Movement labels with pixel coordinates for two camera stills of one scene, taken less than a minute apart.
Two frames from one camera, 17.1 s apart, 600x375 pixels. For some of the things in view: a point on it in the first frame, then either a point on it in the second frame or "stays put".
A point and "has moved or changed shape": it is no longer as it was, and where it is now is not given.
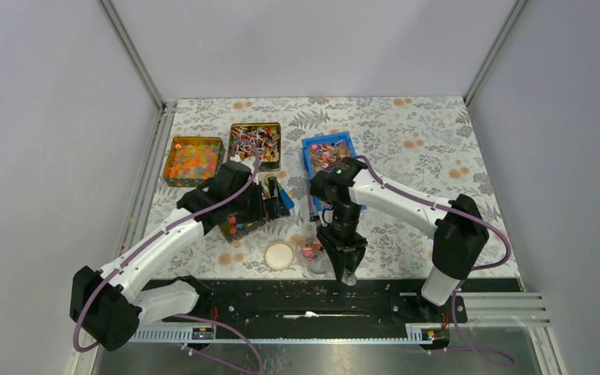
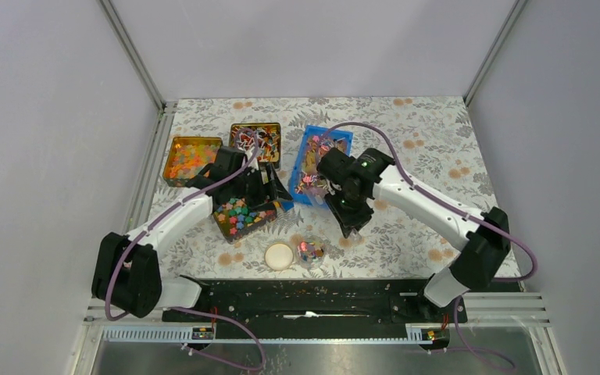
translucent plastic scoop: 348,279 has moved or changed shape
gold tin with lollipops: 247,140 stays put
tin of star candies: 233,229 stays put
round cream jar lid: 279,256 stays put
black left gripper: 268,208 -> 272,191
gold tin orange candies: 193,161 stays put
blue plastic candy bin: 323,151 has moved or changed shape
